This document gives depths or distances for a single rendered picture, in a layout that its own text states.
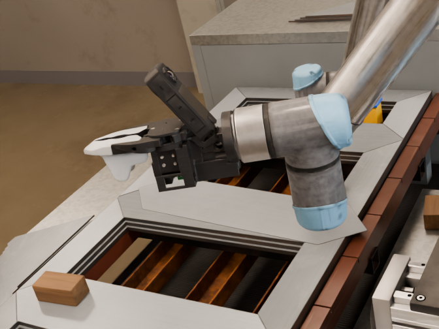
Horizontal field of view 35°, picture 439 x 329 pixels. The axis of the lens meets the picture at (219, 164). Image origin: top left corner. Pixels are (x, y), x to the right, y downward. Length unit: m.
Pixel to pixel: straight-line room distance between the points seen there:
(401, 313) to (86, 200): 1.34
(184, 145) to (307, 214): 0.20
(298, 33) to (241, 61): 0.27
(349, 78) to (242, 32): 1.61
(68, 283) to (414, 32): 1.06
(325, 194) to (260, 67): 1.71
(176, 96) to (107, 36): 4.50
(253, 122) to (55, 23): 4.85
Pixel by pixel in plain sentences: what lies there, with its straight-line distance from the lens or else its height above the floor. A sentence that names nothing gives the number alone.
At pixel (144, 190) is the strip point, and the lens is 2.10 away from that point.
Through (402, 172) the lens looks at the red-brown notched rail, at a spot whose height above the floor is 0.83.
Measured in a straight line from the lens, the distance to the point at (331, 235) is 1.72.
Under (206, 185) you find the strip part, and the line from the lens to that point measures 2.04.
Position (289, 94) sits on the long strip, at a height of 0.85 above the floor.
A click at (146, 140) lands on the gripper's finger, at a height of 1.47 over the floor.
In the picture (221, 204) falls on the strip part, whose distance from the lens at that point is 1.93.
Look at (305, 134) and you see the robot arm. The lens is 0.90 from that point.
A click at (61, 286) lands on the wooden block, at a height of 0.90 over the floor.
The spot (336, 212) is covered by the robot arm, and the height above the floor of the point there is 1.31.
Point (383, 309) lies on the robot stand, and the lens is 1.32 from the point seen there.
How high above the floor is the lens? 1.85
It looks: 28 degrees down
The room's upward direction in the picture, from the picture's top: 14 degrees counter-clockwise
